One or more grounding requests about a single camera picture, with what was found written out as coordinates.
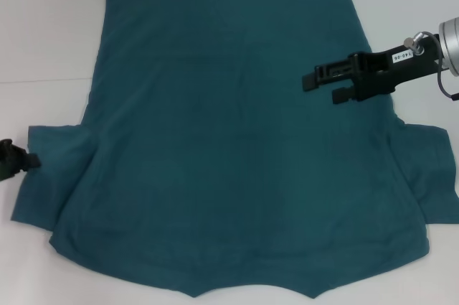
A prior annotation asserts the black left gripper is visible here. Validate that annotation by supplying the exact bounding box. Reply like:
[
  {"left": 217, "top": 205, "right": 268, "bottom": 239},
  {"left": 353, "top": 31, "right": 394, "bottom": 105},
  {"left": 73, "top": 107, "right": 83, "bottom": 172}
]
[{"left": 0, "top": 139, "right": 42, "bottom": 182}]

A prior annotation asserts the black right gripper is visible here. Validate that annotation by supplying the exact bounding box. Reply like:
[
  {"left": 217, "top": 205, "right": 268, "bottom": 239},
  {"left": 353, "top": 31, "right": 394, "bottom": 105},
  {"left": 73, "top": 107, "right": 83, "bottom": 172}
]
[{"left": 302, "top": 34, "right": 446, "bottom": 106}]

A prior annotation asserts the teal blue t-shirt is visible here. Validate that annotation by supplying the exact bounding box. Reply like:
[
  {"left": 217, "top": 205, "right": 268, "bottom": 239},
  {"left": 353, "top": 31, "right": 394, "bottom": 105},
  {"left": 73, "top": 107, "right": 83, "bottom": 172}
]
[{"left": 9, "top": 0, "right": 459, "bottom": 288}]

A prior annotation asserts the grey right gripper cable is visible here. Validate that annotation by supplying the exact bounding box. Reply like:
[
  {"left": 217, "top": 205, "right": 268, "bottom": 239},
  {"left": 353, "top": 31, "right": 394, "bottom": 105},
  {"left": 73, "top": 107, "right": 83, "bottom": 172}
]
[{"left": 402, "top": 31, "right": 459, "bottom": 102}]

